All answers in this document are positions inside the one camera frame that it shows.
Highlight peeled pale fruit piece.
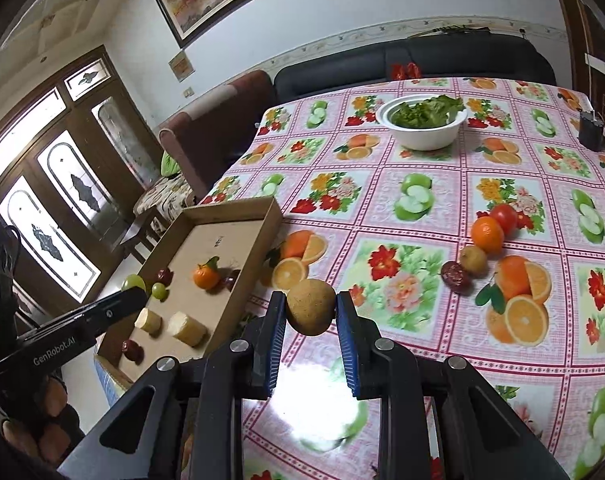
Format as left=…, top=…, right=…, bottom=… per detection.
left=167, top=311, right=208, bottom=348

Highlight white bowl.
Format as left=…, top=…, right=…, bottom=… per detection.
left=376, top=94, right=467, bottom=152

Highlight small dark wooden stool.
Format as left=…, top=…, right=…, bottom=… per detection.
left=116, top=208, right=170, bottom=264

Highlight dried red jujube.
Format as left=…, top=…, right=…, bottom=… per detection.
left=440, top=261, right=473, bottom=295
left=224, top=269, right=240, bottom=292
left=121, top=339, right=144, bottom=364

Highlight dark red grape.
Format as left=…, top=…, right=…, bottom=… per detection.
left=156, top=268, right=173, bottom=286

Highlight green grape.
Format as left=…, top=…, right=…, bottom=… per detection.
left=152, top=282, right=168, bottom=301
left=121, top=274, right=147, bottom=292

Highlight green lettuce leaves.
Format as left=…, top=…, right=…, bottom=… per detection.
left=389, top=96, right=465, bottom=129

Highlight brown kiwi fruit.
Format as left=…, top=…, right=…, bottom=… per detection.
left=459, top=245, right=488, bottom=278
left=286, top=278, right=336, bottom=336

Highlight black leather sofa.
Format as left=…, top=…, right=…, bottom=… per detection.
left=274, top=28, right=557, bottom=102

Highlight floral patterned seat cover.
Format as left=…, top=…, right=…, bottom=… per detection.
left=133, top=174, right=194, bottom=222

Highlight small yellow wall picture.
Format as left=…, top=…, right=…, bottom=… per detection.
left=169, top=50, right=194, bottom=82

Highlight mandarin with green leaf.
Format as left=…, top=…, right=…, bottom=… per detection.
left=192, top=256, right=221, bottom=292

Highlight shallow cardboard tray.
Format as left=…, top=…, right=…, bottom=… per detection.
left=95, top=197, right=283, bottom=389

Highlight black cylindrical cup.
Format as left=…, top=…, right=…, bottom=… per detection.
left=578, top=100, right=605, bottom=152

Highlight red tomato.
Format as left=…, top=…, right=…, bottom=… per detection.
left=489, top=204, right=519, bottom=237

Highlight floral fruit print tablecloth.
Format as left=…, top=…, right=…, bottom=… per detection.
left=201, top=77, right=605, bottom=479

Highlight green cushion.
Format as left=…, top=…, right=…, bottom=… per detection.
left=160, top=152, right=181, bottom=178

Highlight person's left hand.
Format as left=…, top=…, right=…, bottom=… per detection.
left=0, top=375, right=84, bottom=467

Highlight orange mandarin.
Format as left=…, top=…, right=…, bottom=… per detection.
left=471, top=216, right=504, bottom=256

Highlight maroon armchair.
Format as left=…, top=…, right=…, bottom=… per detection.
left=158, top=70, right=276, bottom=200

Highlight wooden glass panel door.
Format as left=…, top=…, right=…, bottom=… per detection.
left=0, top=47, right=161, bottom=316

